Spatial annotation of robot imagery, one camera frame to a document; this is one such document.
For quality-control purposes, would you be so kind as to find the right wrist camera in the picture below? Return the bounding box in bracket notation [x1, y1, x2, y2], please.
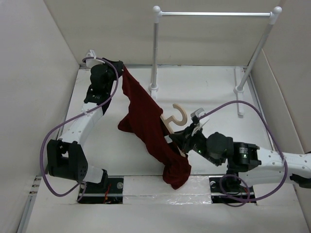
[190, 108, 209, 136]

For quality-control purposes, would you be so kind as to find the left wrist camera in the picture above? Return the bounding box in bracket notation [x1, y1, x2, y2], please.
[84, 50, 98, 68]

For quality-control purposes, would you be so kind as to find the dark red t shirt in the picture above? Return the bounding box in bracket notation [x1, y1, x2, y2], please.
[118, 67, 191, 190]

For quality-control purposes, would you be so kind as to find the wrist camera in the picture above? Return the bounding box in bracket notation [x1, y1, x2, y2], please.
[190, 108, 209, 136]
[84, 50, 98, 68]

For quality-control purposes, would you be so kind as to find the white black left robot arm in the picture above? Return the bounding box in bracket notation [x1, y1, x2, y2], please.
[47, 59, 123, 193]

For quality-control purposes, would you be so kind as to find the white metal clothes rack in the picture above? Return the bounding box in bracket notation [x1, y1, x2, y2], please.
[149, 6, 282, 117]

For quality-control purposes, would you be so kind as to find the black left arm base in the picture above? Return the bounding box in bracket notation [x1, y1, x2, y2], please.
[77, 171, 124, 204]

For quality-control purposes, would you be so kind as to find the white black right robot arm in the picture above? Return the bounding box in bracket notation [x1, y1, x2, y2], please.
[168, 129, 311, 191]

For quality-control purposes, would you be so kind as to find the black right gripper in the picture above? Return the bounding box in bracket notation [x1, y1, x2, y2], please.
[169, 121, 222, 166]

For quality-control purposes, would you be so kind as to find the beige wooden hanger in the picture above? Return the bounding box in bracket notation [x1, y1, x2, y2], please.
[160, 103, 188, 157]

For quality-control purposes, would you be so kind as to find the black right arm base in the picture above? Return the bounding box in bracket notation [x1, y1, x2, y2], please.
[208, 174, 255, 206]

